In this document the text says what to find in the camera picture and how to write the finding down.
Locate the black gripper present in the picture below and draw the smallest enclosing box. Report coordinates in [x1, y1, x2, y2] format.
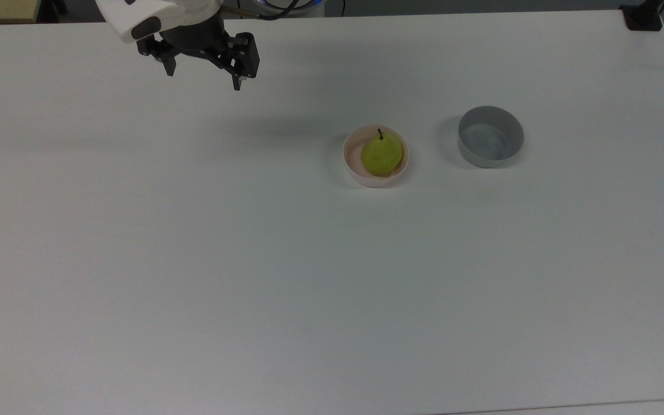
[137, 14, 261, 92]

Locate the green pear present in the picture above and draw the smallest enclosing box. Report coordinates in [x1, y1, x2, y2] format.
[361, 128, 404, 177]

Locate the pale pink bowl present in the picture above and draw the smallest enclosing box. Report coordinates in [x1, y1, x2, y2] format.
[342, 124, 410, 188]

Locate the grey bowl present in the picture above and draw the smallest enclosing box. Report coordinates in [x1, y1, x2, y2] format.
[458, 105, 525, 169]

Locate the black table clamp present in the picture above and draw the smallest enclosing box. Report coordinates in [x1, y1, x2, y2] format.
[620, 0, 664, 32]

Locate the white adjacent table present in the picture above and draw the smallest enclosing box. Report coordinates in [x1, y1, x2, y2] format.
[442, 398, 664, 415]

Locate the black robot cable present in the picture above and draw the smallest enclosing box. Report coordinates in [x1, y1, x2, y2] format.
[222, 0, 316, 21]

